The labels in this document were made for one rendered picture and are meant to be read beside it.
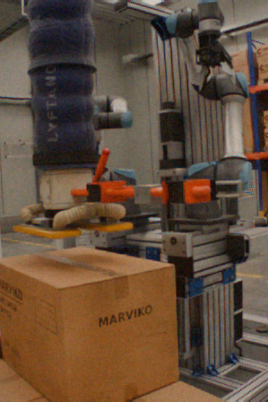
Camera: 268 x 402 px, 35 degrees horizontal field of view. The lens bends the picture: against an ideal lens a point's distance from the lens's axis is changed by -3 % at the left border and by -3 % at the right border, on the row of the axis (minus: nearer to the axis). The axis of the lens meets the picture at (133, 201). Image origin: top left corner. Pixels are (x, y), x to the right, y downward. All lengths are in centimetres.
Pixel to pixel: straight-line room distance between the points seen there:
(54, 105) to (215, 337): 141
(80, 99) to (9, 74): 1069
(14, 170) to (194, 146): 991
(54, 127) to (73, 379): 76
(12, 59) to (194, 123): 1043
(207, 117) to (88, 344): 128
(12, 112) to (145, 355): 1084
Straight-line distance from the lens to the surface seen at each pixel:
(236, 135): 186
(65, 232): 132
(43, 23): 150
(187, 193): 95
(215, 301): 222
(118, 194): 118
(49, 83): 144
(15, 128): 1190
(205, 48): 156
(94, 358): 129
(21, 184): 1184
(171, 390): 146
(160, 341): 141
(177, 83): 216
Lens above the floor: 122
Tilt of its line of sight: 3 degrees down
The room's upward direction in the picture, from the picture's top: 3 degrees counter-clockwise
